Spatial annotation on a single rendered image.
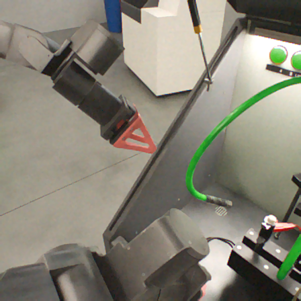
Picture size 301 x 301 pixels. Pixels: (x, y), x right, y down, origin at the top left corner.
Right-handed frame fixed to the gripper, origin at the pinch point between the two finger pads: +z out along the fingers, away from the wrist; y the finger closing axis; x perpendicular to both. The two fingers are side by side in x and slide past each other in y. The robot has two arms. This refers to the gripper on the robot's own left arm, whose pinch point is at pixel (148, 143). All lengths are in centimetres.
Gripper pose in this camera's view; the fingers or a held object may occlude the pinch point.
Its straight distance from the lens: 52.0
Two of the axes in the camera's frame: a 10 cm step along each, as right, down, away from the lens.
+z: 7.2, 5.6, 4.1
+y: -1.7, -4.3, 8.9
